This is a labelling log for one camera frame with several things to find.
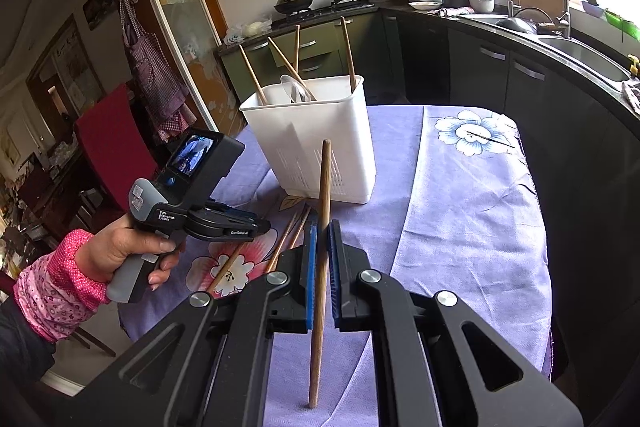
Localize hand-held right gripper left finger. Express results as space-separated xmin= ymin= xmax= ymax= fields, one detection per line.
xmin=75 ymin=211 xmax=320 ymax=427

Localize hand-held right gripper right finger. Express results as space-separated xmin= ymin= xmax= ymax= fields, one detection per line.
xmin=328 ymin=221 xmax=584 ymax=427

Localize pile of wooden chopsticks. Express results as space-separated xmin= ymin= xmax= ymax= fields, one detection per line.
xmin=207 ymin=206 xmax=313 ymax=299

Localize white plastic utensil holder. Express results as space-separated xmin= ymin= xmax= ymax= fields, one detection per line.
xmin=239 ymin=74 xmax=377 ymax=206

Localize clear plastic spoon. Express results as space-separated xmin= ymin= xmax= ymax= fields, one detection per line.
xmin=280 ymin=74 xmax=314 ymax=104

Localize person's left forearm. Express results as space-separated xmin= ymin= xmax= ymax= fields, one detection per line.
xmin=0 ymin=229 xmax=112 ymax=388

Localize person's left hand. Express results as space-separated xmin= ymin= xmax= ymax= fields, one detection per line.
xmin=75 ymin=213 xmax=186 ymax=290

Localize red covered chair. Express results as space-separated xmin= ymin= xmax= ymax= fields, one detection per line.
xmin=74 ymin=84 xmax=159 ymax=229

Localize checked purple apron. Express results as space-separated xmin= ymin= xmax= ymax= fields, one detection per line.
xmin=118 ymin=0 xmax=196 ymax=143

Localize purple floral tablecloth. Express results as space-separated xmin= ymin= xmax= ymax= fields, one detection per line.
xmin=117 ymin=104 xmax=554 ymax=427

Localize white plastic bag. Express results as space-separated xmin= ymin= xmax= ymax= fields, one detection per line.
xmin=222 ymin=21 xmax=271 ymax=47

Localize wooden chopsticks in holder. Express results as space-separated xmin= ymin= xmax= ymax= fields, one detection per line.
xmin=217 ymin=9 xmax=401 ymax=108

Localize glass sliding door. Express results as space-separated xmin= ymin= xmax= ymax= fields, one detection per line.
xmin=122 ymin=0 xmax=246 ymax=143

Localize black wok with lid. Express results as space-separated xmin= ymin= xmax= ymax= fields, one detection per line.
xmin=274 ymin=0 xmax=315 ymax=16

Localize black gas stove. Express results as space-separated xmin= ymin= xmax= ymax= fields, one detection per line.
xmin=272 ymin=2 xmax=379 ymax=24

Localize black base cabinets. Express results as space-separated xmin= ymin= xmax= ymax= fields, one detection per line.
xmin=382 ymin=9 xmax=640 ymax=408

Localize steel sink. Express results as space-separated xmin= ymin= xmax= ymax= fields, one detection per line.
xmin=537 ymin=34 xmax=632 ymax=83

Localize patterned dark rag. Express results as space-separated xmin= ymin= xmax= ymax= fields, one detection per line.
xmin=621 ymin=79 xmax=640 ymax=116

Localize green plastic containers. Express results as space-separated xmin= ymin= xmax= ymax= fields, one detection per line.
xmin=604 ymin=9 xmax=640 ymax=40

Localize dark wall poster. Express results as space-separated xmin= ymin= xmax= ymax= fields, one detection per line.
xmin=82 ymin=0 xmax=119 ymax=30

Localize dark pan with handle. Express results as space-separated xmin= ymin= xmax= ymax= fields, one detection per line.
xmin=495 ymin=7 xmax=556 ymax=34

